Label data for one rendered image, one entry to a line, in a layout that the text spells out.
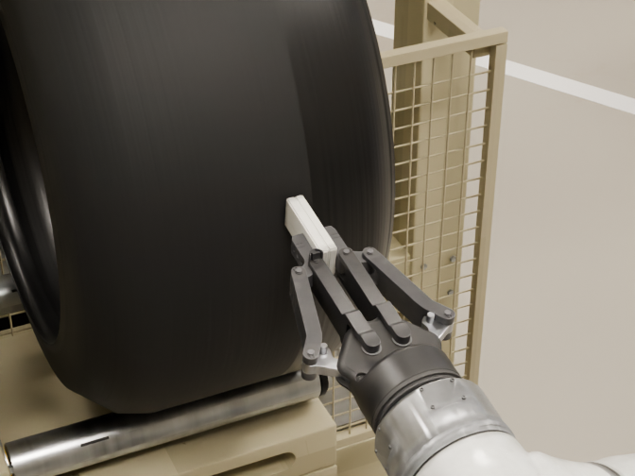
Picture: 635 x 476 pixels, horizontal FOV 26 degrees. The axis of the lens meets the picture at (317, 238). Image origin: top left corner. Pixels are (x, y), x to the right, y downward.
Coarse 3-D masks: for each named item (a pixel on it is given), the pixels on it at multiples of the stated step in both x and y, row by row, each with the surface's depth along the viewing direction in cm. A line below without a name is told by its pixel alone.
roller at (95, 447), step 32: (256, 384) 143; (288, 384) 144; (320, 384) 146; (96, 416) 139; (128, 416) 138; (160, 416) 139; (192, 416) 140; (224, 416) 142; (32, 448) 135; (64, 448) 136; (96, 448) 137; (128, 448) 138
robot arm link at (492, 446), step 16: (496, 432) 93; (448, 448) 92; (464, 448) 91; (480, 448) 91; (496, 448) 91; (512, 448) 92; (432, 464) 92; (448, 464) 91; (464, 464) 90; (480, 464) 90; (496, 464) 90; (512, 464) 90; (528, 464) 90; (544, 464) 91; (560, 464) 92; (576, 464) 94; (592, 464) 95
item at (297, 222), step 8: (288, 200) 113; (296, 200) 113; (288, 208) 113; (296, 208) 112; (288, 216) 114; (296, 216) 112; (304, 216) 112; (288, 224) 114; (296, 224) 112; (304, 224) 111; (296, 232) 113; (304, 232) 111; (312, 232) 110; (312, 240) 110; (320, 240) 110; (320, 248) 109
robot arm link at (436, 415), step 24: (432, 384) 96; (456, 384) 96; (408, 408) 95; (432, 408) 94; (456, 408) 94; (480, 408) 94; (384, 432) 95; (408, 432) 94; (432, 432) 93; (456, 432) 92; (480, 432) 93; (384, 456) 97; (408, 456) 93; (432, 456) 92
